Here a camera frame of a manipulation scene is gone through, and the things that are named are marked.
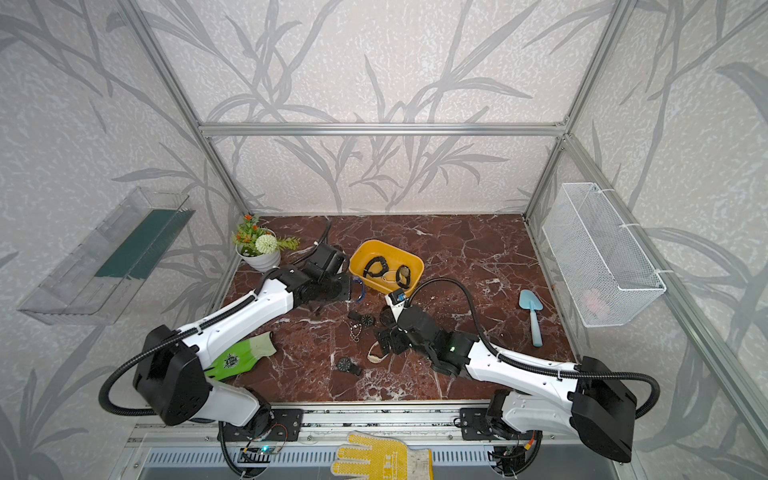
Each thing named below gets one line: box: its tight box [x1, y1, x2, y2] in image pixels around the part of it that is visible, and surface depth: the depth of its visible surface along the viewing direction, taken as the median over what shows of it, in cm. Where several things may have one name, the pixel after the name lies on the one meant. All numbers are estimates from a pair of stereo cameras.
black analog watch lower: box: [337, 358, 362, 376], surface depth 84 cm
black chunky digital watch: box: [363, 256, 389, 277], surface depth 104 cm
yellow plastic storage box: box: [349, 239, 425, 295], surface depth 104 cm
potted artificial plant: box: [232, 214, 301, 272], surface depth 96 cm
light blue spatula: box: [518, 289, 544, 348], surface depth 94 cm
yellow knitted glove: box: [331, 430, 434, 480], surface depth 70 cm
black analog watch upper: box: [347, 311, 375, 327], surface depth 93 cm
